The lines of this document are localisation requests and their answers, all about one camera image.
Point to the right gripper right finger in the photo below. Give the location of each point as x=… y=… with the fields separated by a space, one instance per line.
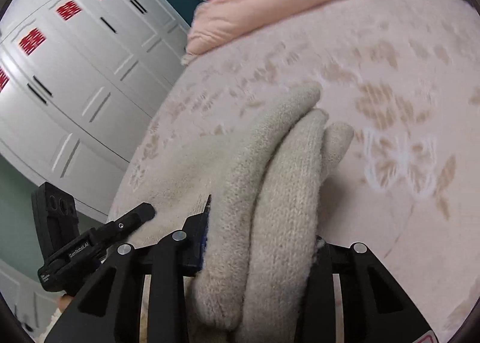
x=375 y=306

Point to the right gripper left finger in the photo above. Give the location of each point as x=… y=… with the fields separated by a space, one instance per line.
x=108 y=306

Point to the beige knit sweater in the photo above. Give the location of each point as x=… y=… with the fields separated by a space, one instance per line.
x=261 y=186

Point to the white wardrobe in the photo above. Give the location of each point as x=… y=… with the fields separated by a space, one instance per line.
x=80 y=82

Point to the pink butterfly bed blanket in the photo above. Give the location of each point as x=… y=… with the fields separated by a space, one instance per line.
x=404 y=74

